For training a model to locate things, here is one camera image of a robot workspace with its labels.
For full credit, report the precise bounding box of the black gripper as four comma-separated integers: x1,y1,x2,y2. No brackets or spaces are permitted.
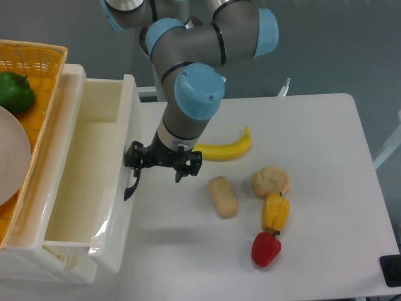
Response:
124,131,202,182

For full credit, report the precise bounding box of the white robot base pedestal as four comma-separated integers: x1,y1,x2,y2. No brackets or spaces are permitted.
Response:
152,66,167,102

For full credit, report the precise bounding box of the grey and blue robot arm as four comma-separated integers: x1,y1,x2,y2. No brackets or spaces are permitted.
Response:
101,1,279,180

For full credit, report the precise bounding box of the white post at right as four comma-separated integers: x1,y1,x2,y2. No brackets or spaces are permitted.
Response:
373,123,400,170

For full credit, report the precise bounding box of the black device at edge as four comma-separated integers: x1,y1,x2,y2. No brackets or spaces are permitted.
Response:
379,255,401,287

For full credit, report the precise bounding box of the green bell pepper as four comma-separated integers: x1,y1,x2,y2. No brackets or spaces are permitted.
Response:
1,71,36,115

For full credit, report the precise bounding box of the round bread roll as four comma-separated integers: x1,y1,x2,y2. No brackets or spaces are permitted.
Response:
251,166,291,198

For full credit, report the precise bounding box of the beige round plate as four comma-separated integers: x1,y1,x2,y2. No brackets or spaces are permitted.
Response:
1,107,31,205

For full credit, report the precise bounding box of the oblong bread loaf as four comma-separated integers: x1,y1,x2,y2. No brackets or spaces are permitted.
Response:
208,176,239,219

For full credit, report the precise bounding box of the red bell pepper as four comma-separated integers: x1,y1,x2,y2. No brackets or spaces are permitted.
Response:
251,231,282,268

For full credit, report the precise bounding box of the white drawer cabinet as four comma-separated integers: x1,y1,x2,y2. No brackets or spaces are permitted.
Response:
1,64,97,283

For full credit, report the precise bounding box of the orange woven basket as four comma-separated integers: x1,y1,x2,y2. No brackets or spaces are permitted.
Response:
1,40,68,249

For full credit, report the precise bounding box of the black top drawer handle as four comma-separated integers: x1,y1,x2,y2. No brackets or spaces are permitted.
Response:
123,169,141,201

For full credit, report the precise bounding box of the yellow bell pepper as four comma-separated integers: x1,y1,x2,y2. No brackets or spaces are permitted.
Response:
261,193,291,231

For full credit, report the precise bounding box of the yellow banana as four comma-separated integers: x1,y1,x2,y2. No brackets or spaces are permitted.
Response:
193,126,252,162

